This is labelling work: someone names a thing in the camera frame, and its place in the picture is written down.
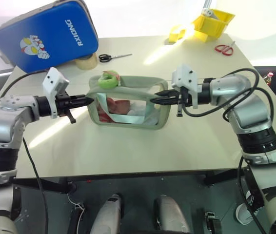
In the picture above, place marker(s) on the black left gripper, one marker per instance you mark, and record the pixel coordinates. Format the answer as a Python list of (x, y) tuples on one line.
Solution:
[(63, 103)]

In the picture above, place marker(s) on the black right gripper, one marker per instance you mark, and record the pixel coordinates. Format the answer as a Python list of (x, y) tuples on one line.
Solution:
[(185, 100)]

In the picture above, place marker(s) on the green pouch with clear window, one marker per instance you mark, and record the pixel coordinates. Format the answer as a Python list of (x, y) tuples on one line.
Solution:
[(138, 84)]

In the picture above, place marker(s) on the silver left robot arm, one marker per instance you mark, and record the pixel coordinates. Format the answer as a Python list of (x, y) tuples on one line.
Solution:
[(4, 119)]

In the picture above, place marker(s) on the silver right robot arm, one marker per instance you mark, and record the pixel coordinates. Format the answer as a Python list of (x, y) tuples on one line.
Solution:
[(250, 112)]

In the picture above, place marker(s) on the small yellow plastic piece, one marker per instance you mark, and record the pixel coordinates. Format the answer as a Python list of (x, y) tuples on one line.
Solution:
[(175, 34)]

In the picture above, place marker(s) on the blue cartoon print case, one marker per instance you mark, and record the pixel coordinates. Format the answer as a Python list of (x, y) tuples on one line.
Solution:
[(47, 31)]

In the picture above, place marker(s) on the yellow plastic bin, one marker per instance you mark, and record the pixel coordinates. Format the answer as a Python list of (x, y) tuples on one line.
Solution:
[(211, 26)]

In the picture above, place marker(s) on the white roll in bin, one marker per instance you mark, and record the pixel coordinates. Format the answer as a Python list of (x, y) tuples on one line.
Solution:
[(210, 13)]

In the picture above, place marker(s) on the plastic bottle with red cap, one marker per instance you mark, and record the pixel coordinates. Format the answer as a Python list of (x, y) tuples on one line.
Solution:
[(269, 78)]

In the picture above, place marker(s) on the grey rounded robot leg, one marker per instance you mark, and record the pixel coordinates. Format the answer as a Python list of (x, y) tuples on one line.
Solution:
[(110, 214), (171, 214)]

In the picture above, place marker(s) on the white cup under table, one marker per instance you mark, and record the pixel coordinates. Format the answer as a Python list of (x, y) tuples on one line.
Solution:
[(241, 214)]

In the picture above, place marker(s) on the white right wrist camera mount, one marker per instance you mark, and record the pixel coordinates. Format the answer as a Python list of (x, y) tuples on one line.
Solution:
[(184, 75)]

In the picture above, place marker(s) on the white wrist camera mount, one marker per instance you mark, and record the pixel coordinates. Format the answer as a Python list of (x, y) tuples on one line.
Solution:
[(53, 81), (184, 75)]

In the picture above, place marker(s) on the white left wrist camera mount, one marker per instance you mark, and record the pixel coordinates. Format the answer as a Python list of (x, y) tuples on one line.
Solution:
[(53, 81)]

